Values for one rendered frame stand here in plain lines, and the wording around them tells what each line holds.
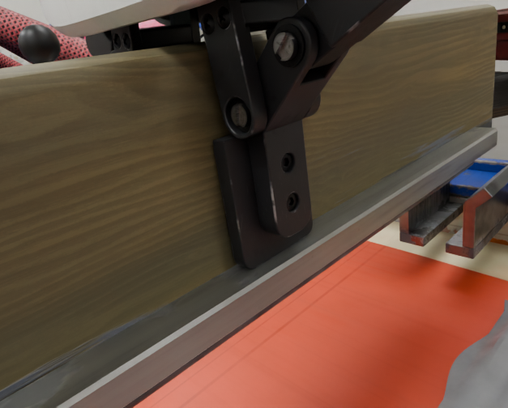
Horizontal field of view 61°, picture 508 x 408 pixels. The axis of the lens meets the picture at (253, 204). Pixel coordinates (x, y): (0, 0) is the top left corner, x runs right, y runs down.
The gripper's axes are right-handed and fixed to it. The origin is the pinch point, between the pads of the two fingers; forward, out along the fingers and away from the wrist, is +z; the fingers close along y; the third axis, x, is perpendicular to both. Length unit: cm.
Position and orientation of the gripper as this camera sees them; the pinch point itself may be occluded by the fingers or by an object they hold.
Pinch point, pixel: (227, 182)
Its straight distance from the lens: 14.5
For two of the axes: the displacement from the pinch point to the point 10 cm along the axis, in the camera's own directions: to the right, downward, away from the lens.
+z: 1.4, 9.2, 3.5
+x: 7.1, -3.5, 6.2
